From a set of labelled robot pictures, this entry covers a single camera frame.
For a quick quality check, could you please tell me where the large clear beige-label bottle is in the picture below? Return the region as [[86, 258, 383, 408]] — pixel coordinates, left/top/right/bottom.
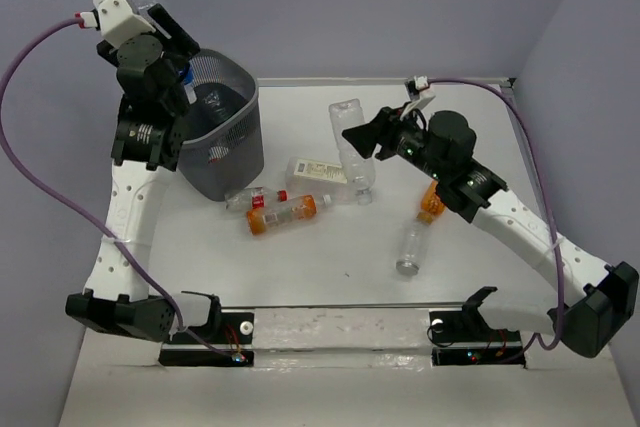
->
[[285, 154, 375, 205]]

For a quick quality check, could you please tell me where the blue-label water bottle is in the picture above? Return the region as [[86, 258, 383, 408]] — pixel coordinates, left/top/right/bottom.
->
[[131, 0, 197, 104]]

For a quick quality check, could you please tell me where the orange juice bottle white cap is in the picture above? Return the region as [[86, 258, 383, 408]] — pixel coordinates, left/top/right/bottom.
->
[[246, 195, 333, 236]]

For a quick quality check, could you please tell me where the grey mesh waste bin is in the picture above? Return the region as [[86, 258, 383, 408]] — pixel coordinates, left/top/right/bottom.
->
[[178, 49, 264, 202]]

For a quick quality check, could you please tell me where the clear unlabelled blue-ring bottle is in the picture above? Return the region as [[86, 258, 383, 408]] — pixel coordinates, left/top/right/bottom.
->
[[328, 99, 376, 205]]

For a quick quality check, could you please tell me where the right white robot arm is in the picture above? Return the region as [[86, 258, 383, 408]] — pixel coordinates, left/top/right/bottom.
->
[[342, 107, 639, 358]]

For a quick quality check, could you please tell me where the green-label clear bottle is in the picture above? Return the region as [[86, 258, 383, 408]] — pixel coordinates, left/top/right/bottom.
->
[[191, 83, 237, 123]]

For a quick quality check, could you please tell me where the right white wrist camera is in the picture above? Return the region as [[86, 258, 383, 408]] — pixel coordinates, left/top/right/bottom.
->
[[400, 75, 436, 120]]

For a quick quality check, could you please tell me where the red-label Nongfu water bottle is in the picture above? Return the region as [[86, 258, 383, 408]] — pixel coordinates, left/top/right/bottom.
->
[[208, 145, 230, 163]]

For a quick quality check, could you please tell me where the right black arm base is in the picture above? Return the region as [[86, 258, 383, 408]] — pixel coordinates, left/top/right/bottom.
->
[[427, 310, 526, 367]]

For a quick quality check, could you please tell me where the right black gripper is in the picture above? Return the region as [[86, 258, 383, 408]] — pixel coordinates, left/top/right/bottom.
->
[[342, 101, 448, 182]]

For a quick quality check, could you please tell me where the clear jar silver lid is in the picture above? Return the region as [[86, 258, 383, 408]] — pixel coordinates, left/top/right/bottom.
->
[[395, 218, 430, 276]]

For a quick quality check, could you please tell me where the small red-label cola bottle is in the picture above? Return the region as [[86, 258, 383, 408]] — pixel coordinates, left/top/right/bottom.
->
[[225, 187, 288, 212]]

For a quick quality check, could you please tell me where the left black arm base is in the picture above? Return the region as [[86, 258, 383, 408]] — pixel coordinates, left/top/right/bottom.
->
[[158, 310, 255, 368]]

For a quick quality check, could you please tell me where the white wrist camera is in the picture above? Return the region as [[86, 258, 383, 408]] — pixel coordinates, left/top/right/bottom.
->
[[75, 0, 156, 49], [400, 75, 436, 120]]

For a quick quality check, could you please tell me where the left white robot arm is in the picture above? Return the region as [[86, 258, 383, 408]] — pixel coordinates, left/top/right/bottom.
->
[[65, 0, 200, 342]]

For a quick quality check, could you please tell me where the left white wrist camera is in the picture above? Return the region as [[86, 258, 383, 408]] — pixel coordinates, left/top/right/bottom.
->
[[75, 0, 156, 49]]

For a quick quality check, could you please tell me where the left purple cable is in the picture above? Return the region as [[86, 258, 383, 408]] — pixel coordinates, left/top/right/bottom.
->
[[0, 18, 241, 363]]

